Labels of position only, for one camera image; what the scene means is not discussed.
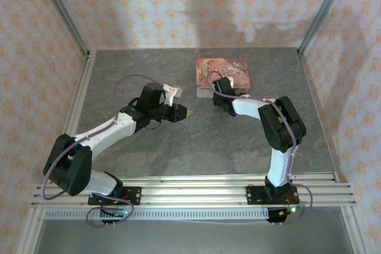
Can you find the pink illustrated picture book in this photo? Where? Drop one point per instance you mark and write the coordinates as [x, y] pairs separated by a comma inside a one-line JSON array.
[[208, 69]]

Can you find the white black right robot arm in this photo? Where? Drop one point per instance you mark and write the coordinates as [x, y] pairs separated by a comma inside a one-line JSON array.
[[247, 108]]

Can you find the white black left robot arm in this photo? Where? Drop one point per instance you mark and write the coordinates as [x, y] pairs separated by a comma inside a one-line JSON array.
[[101, 135]]

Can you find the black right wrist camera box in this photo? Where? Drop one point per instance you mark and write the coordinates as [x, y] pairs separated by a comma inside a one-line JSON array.
[[224, 84]]

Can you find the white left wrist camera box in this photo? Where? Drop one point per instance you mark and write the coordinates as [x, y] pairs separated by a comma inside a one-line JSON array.
[[171, 94]]

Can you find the aluminium table side rail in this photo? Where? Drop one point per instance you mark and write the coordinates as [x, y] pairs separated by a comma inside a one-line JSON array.
[[321, 111], [80, 96]]

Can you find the aluminium mounting rail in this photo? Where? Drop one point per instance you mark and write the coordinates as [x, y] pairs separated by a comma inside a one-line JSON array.
[[193, 191]]

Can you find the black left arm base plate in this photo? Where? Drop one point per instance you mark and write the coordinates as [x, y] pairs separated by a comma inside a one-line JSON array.
[[134, 196]]

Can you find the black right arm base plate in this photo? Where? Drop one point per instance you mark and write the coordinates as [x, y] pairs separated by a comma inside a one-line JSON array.
[[253, 194]]

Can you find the aluminium frame post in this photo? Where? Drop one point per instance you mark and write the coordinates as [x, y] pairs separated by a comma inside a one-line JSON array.
[[64, 16], [324, 10]]

